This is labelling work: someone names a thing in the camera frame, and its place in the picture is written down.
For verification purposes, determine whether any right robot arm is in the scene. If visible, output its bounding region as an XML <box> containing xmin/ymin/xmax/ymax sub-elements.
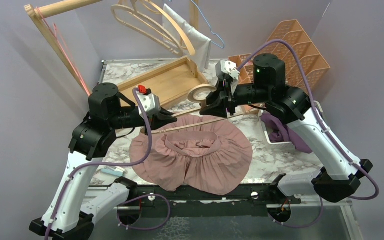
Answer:
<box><xmin>200</xmin><ymin>53</ymin><xmax>373</xmax><ymax>204</ymax></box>

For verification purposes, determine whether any small white blue box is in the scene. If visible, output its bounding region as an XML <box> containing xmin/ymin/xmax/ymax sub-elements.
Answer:
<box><xmin>100</xmin><ymin>166</ymin><xmax>126</xmax><ymax>177</ymax></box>

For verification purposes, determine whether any pink wire hanger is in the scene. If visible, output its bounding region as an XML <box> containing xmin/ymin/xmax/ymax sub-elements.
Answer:
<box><xmin>36</xmin><ymin>7</ymin><xmax>91</xmax><ymax>96</ymax></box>

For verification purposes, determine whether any purple garment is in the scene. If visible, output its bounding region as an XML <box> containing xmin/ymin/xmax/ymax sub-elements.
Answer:
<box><xmin>260</xmin><ymin>111</ymin><xmax>313</xmax><ymax>155</ymax></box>

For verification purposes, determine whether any white skirt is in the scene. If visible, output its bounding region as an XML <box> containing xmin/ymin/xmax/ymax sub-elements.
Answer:
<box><xmin>163</xmin><ymin>3</ymin><xmax>212</xmax><ymax>72</ymax></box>

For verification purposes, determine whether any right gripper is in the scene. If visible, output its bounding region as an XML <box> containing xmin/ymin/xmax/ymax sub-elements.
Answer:
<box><xmin>199</xmin><ymin>78</ymin><xmax>271</xmax><ymax>119</ymax></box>

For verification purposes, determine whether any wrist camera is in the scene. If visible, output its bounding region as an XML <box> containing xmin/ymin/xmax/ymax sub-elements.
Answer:
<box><xmin>215</xmin><ymin>60</ymin><xmax>240</xmax><ymax>94</ymax></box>
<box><xmin>136</xmin><ymin>85</ymin><xmax>161</xmax><ymax>118</ymax></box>

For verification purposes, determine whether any pink skirt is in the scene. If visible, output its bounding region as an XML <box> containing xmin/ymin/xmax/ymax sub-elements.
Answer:
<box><xmin>133</xmin><ymin>115</ymin><xmax>253</xmax><ymax>196</ymax></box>

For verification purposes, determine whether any blue wire hanger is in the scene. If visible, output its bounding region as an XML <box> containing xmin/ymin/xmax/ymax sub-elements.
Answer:
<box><xmin>167</xmin><ymin>0</ymin><xmax>226</xmax><ymax>50</ymax></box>

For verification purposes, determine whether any white perforated basket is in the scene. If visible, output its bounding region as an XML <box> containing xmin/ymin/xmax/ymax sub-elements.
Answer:
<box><xmin>258</xmin><ymin>100</ymin><xmax>325</xmax><ymax>147</ymax></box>

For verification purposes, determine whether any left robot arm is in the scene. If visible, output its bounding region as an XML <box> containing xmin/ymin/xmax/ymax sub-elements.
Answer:
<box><xmin>29</xmin><ymin>83</ymin><xmax>177</xmax><ymax>240</ymax></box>

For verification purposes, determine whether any wooden clothes rack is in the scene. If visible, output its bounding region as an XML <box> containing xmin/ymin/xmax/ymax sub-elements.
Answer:
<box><xmin>24</xmin><ymin>0</ymin><xmax>209</xmax><ymax>108</ymax></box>

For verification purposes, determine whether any orange plastic desk organizer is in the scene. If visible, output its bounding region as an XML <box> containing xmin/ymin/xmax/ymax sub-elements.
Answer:
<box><xmin>228</xmin><ymin>19</ymin><xmax>331</xmax><ymax>114</ymax></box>

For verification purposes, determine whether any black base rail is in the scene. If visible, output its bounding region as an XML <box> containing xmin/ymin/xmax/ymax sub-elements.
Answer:
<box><xmin>115</xmin><ymin>176</ymin><xmax>301</xmax><ymax>219</ymax></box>

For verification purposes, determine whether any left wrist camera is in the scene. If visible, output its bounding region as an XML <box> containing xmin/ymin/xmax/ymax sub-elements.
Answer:
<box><xmin>136</xmin><ymin>85</ymin><xmax>161</xmax><ymax>118</ymax></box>

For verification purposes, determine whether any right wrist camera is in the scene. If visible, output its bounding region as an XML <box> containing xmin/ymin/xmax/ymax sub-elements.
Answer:
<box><xmin>215</xmin><ymin>60</ymin><xmax>240</xmax><ymax>94</ymax></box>

